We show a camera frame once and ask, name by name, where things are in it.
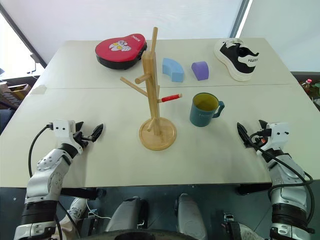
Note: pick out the teal mug with yellow inside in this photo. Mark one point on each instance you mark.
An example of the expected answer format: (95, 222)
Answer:
(201, 116)

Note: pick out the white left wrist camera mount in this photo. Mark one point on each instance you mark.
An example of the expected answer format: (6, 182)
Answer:
(62, 128)

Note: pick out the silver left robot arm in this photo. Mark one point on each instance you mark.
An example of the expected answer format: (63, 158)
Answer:
(46, 175)

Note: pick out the wooden mug tree stand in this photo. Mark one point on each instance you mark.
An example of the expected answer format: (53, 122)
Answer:
(153, 110)

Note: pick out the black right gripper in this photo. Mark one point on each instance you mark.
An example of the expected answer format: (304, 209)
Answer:
(255, 142)

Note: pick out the wooden box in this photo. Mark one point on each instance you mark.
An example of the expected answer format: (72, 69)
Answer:
(18, 90)

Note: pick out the dark window frame bar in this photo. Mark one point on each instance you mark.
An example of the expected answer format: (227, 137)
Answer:
(23, 35)
(240, 18)

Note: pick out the black table bracket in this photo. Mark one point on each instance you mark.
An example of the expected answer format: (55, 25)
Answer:
(80, 193)

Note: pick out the purple foam block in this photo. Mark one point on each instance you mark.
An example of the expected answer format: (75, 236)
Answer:
(200, 70)

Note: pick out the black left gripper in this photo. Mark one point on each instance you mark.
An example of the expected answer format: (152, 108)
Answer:
(82, 141)

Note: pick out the silver robot leg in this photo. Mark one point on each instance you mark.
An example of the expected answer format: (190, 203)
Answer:
(125, 215)
(190, 217)

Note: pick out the small white plastic piece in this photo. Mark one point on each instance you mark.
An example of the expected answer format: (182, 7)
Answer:
(39, 90)

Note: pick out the red boxing pad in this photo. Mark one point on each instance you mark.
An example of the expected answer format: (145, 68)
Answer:
(120, 51)

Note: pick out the white shoe under table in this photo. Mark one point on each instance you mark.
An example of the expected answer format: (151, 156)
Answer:
(76, 208)

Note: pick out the bottle with pink cap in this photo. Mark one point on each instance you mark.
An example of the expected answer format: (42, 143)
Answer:
(307, 86)

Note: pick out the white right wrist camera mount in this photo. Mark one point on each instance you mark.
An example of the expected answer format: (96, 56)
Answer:
(277, 135)

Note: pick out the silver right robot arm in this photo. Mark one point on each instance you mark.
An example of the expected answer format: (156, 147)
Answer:
(287, 182)

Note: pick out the white and black sneaker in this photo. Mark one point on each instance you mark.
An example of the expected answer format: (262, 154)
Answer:
(236, 60)

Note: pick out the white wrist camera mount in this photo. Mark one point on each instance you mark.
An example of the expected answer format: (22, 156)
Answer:
(62, 128)
(277, 135)

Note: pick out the blue foam arch block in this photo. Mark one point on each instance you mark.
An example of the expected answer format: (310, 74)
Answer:
(172, 71)

